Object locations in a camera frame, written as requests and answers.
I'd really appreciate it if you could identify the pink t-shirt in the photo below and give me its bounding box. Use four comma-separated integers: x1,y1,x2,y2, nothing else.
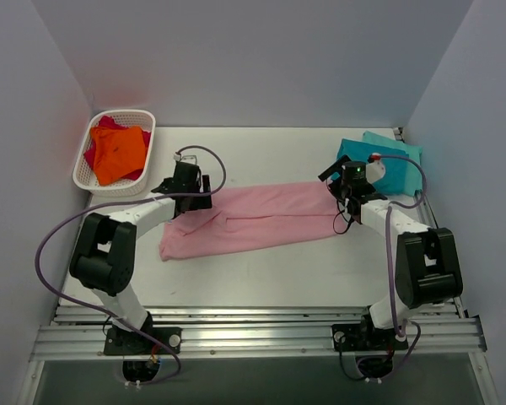
159,182,337,262

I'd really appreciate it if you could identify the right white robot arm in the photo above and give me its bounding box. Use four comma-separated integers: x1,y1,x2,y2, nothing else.
318,153,463,348

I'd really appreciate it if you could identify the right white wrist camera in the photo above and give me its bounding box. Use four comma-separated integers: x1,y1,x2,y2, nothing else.
365,153,386,184

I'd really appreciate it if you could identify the folded light green t-shirt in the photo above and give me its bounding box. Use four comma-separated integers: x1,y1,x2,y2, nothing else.
362,131,423,197

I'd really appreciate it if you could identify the white perforated plastic basket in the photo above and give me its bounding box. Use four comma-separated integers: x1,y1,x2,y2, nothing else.
73,109,156,197

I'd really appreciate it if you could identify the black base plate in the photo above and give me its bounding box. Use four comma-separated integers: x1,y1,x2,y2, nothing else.
103,327,182,356
331,323,408,352

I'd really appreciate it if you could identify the orange t-shirt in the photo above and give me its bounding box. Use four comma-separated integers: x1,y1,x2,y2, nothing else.
89,126,147,186

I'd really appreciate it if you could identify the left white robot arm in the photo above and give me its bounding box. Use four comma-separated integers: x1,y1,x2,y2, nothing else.
69,162,212,354

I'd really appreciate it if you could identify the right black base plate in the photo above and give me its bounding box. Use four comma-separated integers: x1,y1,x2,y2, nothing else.
331,323,408,352

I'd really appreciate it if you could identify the aluminium rail frame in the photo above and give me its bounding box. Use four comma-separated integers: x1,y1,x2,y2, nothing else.
28,185,498,405

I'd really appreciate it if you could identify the magenta t-shirt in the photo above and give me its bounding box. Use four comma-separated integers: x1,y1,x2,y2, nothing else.
83,116,151,183

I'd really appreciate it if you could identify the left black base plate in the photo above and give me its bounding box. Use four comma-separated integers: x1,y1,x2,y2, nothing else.
103,327,182,356

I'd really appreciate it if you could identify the folded teal t-shirt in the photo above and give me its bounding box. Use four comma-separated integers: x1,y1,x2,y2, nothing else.
336,138,408,195

